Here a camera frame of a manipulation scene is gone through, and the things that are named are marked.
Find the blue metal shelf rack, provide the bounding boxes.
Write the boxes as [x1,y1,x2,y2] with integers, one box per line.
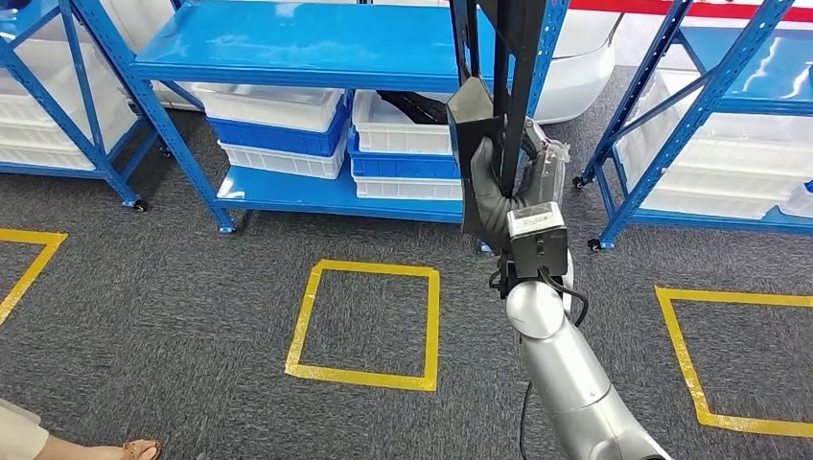
[68,0,571,255]
[571,0,813,252]
[0,0,161,214]

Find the person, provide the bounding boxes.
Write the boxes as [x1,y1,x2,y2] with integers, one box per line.
[0,396,162,460]

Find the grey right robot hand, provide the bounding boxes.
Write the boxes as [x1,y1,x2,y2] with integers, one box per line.
[473,124,569,249]

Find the white plastic bin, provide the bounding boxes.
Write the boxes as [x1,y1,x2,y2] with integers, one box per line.
[190,82,345,133]
[654,68,813,149]
[351,88,455,157]
[0,117,140,172]
[615,129,813,189]
[352,174,464,202]
[219,129,349,180]
[779,180,813,220]
[0,38,125,128]
[639,177,795,221]

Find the yellow floor tape square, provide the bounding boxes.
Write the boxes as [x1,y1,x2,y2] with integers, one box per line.
[654,287,813,439]
[0,228,68,326]
[284,259,441,392]

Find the white car with red stripe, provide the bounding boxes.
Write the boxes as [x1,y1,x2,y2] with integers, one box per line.
[101,0,813,125]

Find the brown sandal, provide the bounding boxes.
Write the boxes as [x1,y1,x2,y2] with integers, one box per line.
[120,439,162,460]

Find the black licence plate holder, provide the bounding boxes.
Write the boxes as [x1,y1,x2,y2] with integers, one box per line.
[444,0,548,255]

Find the black plastic part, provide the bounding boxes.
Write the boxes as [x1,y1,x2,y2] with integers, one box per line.
[376,89,449,127]

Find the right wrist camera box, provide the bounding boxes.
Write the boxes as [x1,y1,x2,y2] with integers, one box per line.
[504,201,571,284]

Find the black camera cable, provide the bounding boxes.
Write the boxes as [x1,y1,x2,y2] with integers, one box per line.
[519,266,592,460]

